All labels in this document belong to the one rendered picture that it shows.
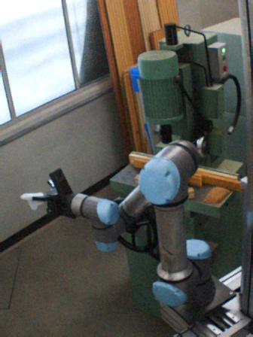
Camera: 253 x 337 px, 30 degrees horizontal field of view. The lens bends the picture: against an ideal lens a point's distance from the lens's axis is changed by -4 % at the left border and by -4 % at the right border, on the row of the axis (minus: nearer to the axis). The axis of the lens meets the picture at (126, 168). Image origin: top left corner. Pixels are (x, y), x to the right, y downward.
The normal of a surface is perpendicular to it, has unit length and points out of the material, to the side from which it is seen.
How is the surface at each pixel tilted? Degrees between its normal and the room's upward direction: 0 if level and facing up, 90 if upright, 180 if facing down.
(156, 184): 83
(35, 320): 0
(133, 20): 87
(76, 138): 90
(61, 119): 90
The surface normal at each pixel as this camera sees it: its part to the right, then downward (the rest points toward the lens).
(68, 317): -0.13, -0.87
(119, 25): 0.70, 0.20
